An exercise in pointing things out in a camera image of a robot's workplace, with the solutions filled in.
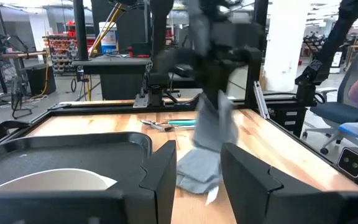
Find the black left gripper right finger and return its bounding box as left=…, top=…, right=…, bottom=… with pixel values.
left=221, top=142, right=358, bottom=224

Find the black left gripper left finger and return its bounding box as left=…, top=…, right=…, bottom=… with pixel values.
left=0, top=139, right=177, bottom=224

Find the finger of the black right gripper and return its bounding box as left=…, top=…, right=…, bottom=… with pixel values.
left=198, top=60, right=216, bottom=110
left=214, top=60, right=232, bottom=110

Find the white round plate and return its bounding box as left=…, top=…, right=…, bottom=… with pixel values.
left=96, top=174, right=119, bottom=191

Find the fork with pale teal handle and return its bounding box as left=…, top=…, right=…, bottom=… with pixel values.
left=149, top=123, right=196, bottom=133

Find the grey cloth napkin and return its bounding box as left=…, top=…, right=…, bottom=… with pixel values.
left=175, top=90, right=239, bottom=207

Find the black rectangular tray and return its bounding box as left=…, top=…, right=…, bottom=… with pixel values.
left=0, top=131, right=154, bottom=200

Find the black desk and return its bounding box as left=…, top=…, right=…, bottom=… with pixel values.
left=166, top=63, right=198, bottom=90
left=71, top=55, right=155, bottom=100

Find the silver aluminium bar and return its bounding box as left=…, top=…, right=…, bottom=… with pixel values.
left=252, top=77, right=271, bottom=120

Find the white square column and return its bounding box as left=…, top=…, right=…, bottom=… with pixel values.
left=264, top=0, right=311, bottom=93

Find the red tool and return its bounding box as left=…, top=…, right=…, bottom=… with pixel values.
left=126, top=45, right=151, bottom=59

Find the black drawer unit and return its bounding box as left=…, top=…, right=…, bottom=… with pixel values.
left=267, top=104, right=308, bottom=138

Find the black table clamp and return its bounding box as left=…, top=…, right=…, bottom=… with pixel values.
left=0, top=119, right=31, bottom=141

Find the office chair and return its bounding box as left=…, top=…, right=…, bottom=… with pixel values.
left=303, top=49, right=358, bottom=156

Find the white and blue jug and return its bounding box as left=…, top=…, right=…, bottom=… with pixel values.
left=99, top=21, right=119, bottom=54

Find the black floor fan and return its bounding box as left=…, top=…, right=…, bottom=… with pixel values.
left=9, top=73, right=34, bottom=119

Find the black floor box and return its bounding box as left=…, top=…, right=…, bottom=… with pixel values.
left=24, top=63, right=57, bottom=96

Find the black pole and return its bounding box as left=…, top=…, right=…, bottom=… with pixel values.
left=72, top=0, right=90, bottom=62

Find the shelf with red bins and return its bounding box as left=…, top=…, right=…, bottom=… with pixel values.
left=43, top=20, right=94, bottom=76

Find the wooden top workbench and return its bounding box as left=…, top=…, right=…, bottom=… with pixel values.
left=0, top=48, right=48, bottom=94

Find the silver mount plate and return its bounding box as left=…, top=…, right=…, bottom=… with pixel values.
left=133, top=93, right=149, bottom=108

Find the table-level camera box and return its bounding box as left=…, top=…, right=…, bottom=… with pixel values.
left=336, top=146, right=358, bottom=182

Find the black metal table frame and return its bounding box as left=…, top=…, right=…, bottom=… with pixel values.
left=17, top=0, right=358, bottom=190

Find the yellow extension cable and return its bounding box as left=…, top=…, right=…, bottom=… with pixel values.
left=87, top=2, right=124, bottom=58

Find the yellow floor cable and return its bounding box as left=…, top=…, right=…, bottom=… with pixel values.
left=26, top=52, right=51, bottom=101

